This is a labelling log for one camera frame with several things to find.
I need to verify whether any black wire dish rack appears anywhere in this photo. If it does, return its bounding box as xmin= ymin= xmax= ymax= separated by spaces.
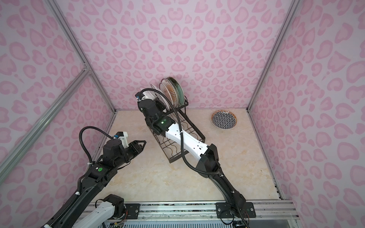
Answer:
xmin=140 ymin=98 xmax=207 ymax=163

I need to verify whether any white plate blue clover outline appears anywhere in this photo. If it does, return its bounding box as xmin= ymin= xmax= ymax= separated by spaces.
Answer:
xmin=151 ymin=84 xmax=168 ymax=107

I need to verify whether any teal plate with flower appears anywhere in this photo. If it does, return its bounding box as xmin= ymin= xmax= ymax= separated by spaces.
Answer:
xmin=168 ymin=77 xmax=185 ymax=107

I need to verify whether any large orange sunburst plate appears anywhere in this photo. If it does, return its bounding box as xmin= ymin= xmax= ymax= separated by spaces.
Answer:
xmin=159 ymin=78 xmax=179 ymax=107

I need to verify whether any navy geometric pattern plate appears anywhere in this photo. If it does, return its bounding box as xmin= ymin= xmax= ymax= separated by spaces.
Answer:
xmin=211 ymin=110 xmax=237 ymax=130

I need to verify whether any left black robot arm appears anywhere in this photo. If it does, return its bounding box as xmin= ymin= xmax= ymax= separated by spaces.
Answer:
xmin=43 ymin=139 xmax=146 ymax=228

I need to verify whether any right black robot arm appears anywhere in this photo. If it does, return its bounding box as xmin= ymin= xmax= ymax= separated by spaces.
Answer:
xmin=138 ymin=98 xmax=256 ymax=222

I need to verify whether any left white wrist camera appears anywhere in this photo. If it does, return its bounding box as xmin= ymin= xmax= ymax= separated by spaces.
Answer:
xmin=113 ymin=132 xmax=128 ymax=148

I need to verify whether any right black corrugated cable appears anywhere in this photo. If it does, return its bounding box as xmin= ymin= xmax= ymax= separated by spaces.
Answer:
xmin=139 ymin=87 xmax=252 ymax=228

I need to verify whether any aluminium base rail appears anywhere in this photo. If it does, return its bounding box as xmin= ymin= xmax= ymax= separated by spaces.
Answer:
xmin=76 ymin=199 xmax=303 ymax=228

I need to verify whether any right aluminium corner post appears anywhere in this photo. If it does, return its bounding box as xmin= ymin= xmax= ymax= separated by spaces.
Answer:
xmin=246 ymin=0 xmax=303 ymax=112

